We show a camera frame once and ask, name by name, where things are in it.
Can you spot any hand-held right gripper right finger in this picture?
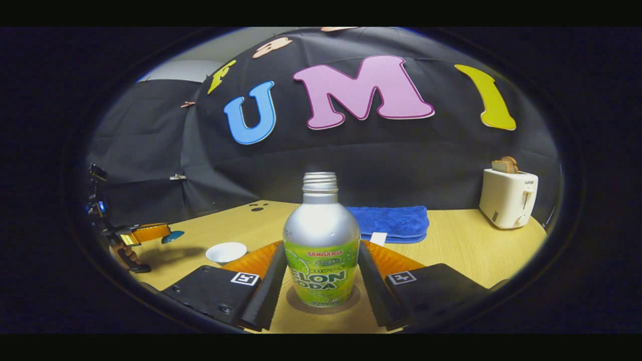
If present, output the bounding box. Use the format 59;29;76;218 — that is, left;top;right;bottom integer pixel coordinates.
357;240;490;331

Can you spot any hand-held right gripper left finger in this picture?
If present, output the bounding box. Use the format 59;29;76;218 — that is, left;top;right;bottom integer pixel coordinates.
162;242;287;332

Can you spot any round brown coaster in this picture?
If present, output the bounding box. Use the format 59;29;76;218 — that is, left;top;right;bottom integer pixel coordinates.
286;283;362;315

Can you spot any silver green-label water bottle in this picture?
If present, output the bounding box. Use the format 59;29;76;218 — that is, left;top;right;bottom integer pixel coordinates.
283;171;361;308

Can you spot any blue folded towel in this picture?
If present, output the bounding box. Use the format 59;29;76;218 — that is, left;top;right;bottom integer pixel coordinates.
346;206;430;244

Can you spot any black backdrop cloth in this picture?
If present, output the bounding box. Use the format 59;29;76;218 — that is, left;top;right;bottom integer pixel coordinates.
85;28;562;226

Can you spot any white toaster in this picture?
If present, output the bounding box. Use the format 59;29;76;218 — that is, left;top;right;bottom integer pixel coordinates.
479;168;539;230

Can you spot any toast slice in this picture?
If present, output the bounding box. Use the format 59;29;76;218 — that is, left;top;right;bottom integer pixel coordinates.
491;156;519;174

